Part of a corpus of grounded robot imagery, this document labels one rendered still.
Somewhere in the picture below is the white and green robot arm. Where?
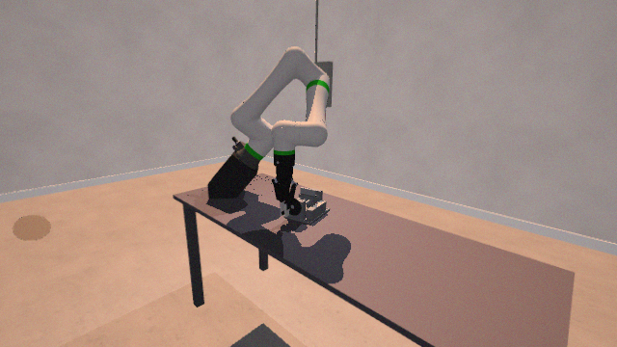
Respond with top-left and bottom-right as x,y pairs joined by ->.
230,47 -> 330,170

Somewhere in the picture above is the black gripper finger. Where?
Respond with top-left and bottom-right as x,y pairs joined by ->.
272,178 -> 284,216
283,180 -> 298,217

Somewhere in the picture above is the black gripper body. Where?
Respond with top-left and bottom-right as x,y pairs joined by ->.
276,167 -> 293,187

